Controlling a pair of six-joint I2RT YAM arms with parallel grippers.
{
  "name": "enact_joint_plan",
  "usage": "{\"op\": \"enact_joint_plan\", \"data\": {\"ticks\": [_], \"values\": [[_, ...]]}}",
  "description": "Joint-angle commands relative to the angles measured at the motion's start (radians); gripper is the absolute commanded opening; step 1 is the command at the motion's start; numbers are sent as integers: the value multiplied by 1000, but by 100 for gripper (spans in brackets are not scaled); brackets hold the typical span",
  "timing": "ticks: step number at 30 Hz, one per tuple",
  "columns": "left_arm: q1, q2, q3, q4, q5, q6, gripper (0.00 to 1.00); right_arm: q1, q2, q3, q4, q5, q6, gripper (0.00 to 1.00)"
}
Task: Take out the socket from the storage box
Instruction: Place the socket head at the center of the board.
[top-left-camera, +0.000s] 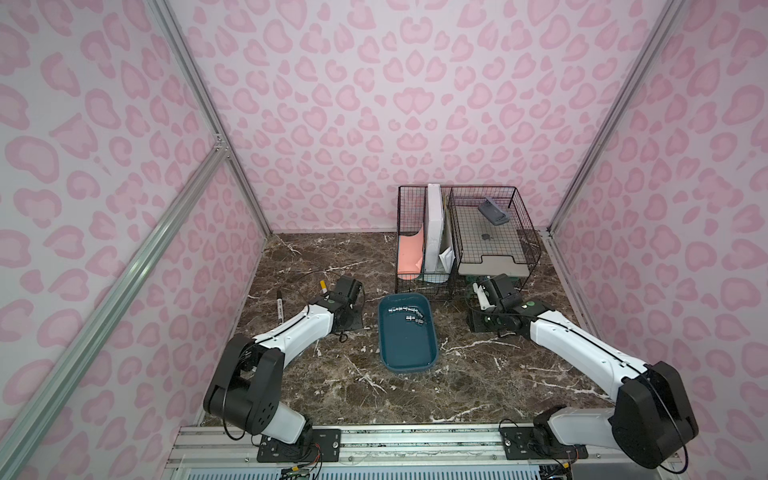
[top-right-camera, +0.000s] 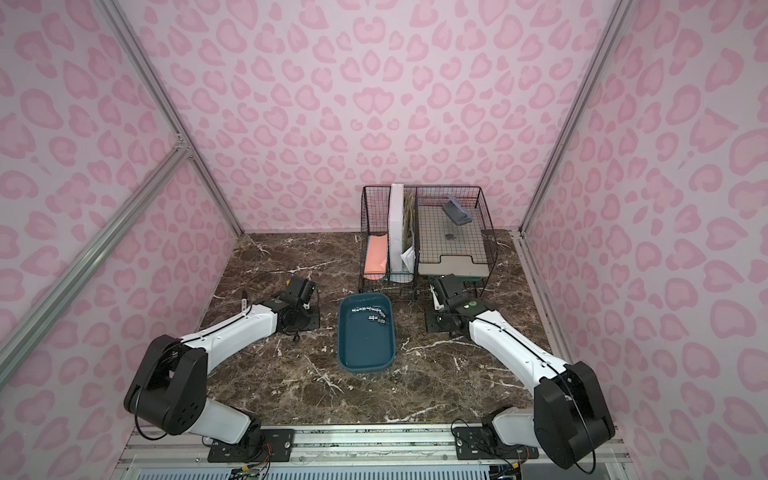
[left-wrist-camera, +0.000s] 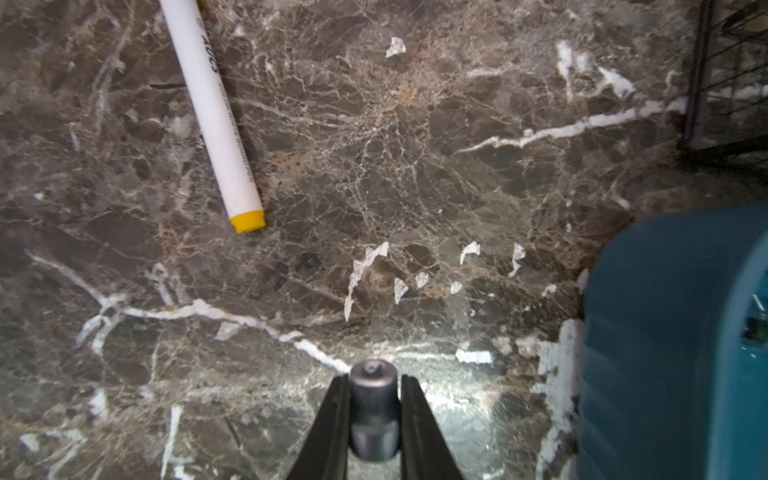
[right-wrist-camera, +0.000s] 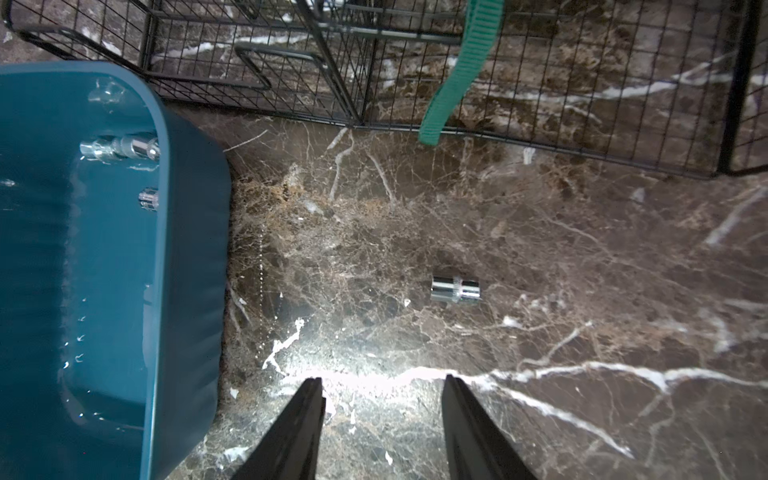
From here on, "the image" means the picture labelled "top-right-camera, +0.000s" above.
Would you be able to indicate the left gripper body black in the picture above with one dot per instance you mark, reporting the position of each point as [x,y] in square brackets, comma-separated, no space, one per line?
[303,321]

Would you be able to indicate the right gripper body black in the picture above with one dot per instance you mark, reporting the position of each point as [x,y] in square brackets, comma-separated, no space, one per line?
[441,322]

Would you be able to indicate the teal plastic storage box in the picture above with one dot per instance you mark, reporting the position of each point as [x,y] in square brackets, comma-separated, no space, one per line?
[366,333]

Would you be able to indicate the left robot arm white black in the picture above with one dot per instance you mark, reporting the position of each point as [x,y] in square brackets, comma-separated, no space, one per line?
[169,393]

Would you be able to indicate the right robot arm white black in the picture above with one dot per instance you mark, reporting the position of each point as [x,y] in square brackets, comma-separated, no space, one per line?
[570,418]

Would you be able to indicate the pink folder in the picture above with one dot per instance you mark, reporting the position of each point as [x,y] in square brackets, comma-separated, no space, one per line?
[376,258]

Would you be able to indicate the grey stapler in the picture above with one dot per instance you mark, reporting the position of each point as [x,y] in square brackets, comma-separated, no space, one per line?
[456,213]

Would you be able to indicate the white document binder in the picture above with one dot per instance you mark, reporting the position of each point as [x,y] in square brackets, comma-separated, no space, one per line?
[396,233]

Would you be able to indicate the black wire mesh organizer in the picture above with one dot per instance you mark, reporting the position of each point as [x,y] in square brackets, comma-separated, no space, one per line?
[414,233]

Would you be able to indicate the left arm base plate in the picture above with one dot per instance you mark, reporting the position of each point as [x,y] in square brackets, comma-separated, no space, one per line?
[257,446]

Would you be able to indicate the aluminium mounting rail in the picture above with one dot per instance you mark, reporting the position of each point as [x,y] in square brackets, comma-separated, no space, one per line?
[314,446]

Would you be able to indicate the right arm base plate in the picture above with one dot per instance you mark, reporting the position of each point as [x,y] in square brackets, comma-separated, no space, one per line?
[480,443]

